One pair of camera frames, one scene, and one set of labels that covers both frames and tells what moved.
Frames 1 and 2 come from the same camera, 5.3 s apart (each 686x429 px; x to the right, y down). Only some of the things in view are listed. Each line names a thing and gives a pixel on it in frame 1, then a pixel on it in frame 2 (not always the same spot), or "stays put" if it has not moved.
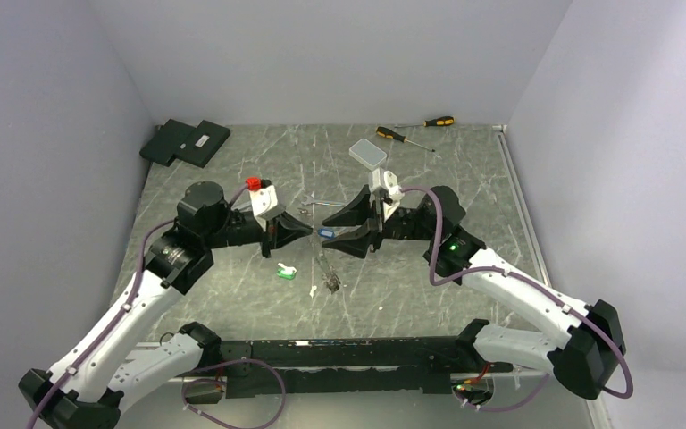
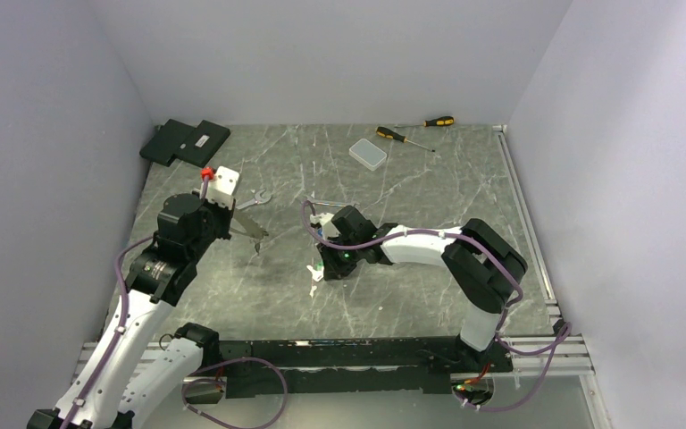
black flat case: (174, 139) stays put
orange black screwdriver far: (437, 121) stays put
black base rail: (428, 364) stays put
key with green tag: (286, 272) to (317, 271)
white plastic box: (367, 154) stays put
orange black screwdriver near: (388, 133) stays put
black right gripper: (355, 214) to (333, 269)
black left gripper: (288, 229) to (226, 214)
